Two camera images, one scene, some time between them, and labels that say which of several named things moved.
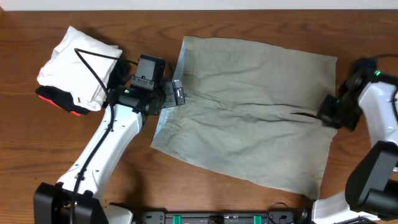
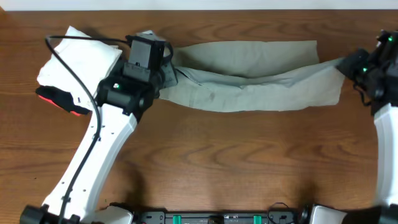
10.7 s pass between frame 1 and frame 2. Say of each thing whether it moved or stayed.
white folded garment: stayed
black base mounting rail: stayed
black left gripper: moved
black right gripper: moved
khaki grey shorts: moved
